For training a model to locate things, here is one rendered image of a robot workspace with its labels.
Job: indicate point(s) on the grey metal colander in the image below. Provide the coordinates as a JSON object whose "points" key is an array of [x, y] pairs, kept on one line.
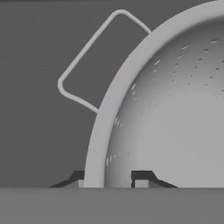
{"points": [[175, 116]]}

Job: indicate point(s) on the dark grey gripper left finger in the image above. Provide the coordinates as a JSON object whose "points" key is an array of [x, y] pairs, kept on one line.
{"points": [[76, 176]]}

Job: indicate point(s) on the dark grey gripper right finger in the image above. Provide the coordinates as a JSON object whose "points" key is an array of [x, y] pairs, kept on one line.
{"points": [[141, 176]]}

